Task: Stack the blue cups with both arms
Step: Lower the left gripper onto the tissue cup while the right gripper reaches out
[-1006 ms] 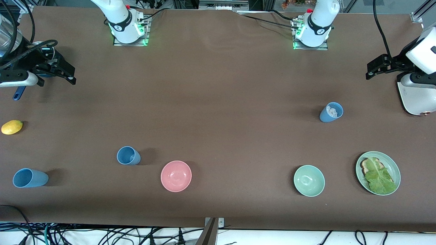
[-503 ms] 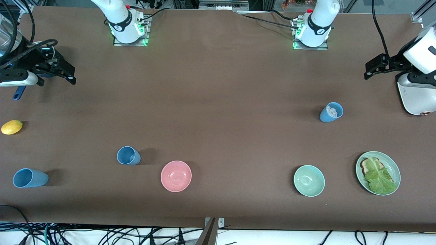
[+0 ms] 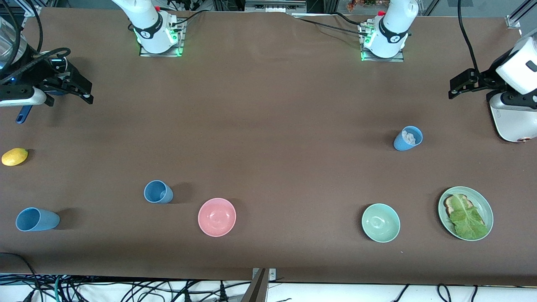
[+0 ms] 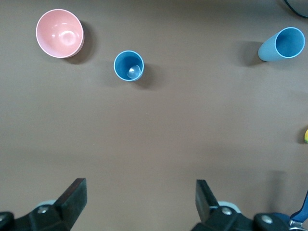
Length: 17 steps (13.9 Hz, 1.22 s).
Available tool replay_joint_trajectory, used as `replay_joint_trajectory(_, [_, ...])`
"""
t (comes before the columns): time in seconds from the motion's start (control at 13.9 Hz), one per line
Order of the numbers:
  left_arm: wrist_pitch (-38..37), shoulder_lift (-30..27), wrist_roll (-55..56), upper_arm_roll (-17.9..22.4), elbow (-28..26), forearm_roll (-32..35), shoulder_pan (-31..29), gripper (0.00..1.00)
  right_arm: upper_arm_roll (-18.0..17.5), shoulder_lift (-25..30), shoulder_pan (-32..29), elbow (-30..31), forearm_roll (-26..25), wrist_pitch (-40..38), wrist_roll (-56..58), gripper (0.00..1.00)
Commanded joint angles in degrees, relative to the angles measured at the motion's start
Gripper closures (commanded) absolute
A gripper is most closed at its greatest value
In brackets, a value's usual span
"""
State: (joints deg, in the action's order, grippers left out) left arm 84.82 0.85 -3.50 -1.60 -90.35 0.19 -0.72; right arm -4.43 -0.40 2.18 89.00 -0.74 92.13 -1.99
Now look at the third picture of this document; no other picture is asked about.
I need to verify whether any blue cup holding paper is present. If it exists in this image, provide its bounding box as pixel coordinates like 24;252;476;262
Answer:
393;126;423;151

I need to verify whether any dark blue saucepan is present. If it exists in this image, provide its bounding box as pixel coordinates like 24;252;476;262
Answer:
16;86;72;125

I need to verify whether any white toaster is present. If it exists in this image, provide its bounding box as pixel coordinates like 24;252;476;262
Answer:
490;103;537;143

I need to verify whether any yellow lemon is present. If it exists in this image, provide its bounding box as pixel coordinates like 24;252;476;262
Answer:
1;148;29;167

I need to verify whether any brown bread slice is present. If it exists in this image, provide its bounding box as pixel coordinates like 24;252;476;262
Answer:
444;194;487;229

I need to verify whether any light green plate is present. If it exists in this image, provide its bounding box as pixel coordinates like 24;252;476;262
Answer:
438;186;494;241

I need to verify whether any green lettuce leaf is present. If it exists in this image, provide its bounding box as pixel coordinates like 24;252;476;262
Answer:
449;194;490;240

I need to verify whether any light green bowl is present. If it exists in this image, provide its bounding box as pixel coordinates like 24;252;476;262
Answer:
361;203;401;243

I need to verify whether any pink bowl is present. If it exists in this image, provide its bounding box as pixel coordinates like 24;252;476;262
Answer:
198;198;237;237

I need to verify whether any aluminium frame rail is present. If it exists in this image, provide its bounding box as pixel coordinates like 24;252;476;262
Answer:
506;0;537;29

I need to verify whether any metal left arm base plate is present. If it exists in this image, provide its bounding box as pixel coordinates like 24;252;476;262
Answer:
360;21;405;62

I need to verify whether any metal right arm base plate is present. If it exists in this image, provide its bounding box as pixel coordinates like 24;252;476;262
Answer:
139;17;185;57

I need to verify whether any black right base cable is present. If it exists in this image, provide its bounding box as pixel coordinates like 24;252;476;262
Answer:
174;10;206;26

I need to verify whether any black base cable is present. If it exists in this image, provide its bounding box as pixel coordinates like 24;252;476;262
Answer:
294;12;370;36
174;10;206;26

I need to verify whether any black left base cable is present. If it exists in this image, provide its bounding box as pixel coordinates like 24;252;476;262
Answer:
294;12;370;36

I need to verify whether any black looped floor cable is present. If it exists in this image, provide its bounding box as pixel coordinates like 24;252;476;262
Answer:
0;252;42;302

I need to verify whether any metal table edge bracket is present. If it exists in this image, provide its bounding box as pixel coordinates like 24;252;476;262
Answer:
252;268;277;281

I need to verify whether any grey metal profile post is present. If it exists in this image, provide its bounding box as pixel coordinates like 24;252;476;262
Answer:
241;268;269;302

